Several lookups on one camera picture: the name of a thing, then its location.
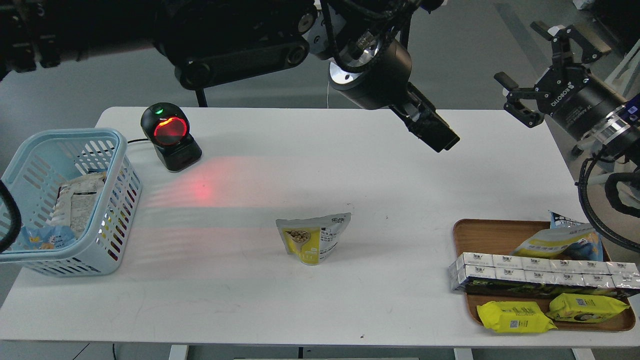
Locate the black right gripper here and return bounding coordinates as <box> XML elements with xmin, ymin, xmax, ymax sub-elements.
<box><xmin>494</xmin><ymin>21</ymin><xmax>628</xmax><ymax>142</ymax></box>

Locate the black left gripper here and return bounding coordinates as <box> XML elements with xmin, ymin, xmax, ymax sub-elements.
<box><xmin>328</xmin><ymin>39</ymin><xmax>460</xmax><ymax>153</ymax></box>

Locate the yellow white bean snack pouch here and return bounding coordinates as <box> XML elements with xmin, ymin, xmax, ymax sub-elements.
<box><xmin>275</xmin><ymin>212</ymin><xmax>352</xmax><ymax>265</ymax></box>

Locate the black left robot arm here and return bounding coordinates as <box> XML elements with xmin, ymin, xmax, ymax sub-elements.
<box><xmin>1</xmin><ymin>0</ymin><xmax>459</xmax><ymax>152</ymax></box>

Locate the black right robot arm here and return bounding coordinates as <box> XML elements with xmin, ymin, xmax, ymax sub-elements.
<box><xmin>494</xmin><ymin>21</ymin><xmax>639</xmax><ymax>253</ymax></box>

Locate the yellow blue snack pouch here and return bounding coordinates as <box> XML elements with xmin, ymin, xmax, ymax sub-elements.
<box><xmin>510</xmin><ymin>210</ymin><xmax>604</xmax><ymax>262</ymax></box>

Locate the yellow snack pack left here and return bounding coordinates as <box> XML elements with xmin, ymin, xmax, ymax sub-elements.
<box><xmin>476</xmin><ymin>301</ymin><xmax>557</xmax><ymax>334</ymax></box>

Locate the yellow snack pack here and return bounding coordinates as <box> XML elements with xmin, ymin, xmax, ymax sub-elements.
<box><xmin>545</xmin><ymin>292</ymin><xmax>630</xmax><ymax>323</ymax></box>
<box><xmin>476</xmin><ymin>301</ymin><xmax>557</xmax><ymax>334</ymax></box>

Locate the yellow snack pack right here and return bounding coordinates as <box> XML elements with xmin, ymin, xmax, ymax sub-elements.
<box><xmin>545</xmin><ymin>292</ymin><xmax>630</xmax><ymax>323</ymax></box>

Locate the light blue plastic basket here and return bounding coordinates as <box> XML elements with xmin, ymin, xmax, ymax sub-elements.
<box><xmin>0</xmin><ymin>128</ymin><xmax>142</xmax><ymax>277</ymax></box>

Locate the white snack bag in basket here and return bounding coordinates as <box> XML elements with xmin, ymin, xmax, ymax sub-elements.
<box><xmin>47</xmin><ymin>171</ymin><xmax>106</xmax><ymax>238</ymax></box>

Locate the blue snack bag in basket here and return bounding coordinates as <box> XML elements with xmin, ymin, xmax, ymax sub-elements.
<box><xmin>9</xmin><ymin>225</ymin><xmax>77</xmax><ymax>252</ymax></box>

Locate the brown wooden tray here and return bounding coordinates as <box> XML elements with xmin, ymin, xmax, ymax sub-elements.
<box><xmin>453</xmin><ymin>219</ymin><xmax>637</xmax><ymax>332</ymax></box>

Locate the silver multipack box row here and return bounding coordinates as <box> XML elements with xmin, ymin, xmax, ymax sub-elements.
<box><xmin>447</xmin><ymin>251</ymin><xmax>640</xmax><ymax>299</ymax></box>

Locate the black barcode scanner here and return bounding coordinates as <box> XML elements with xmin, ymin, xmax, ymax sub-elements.
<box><xmin>141</xmin><ymin>102</ymin><xmax>202</xmax><ymax>173</ymax></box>

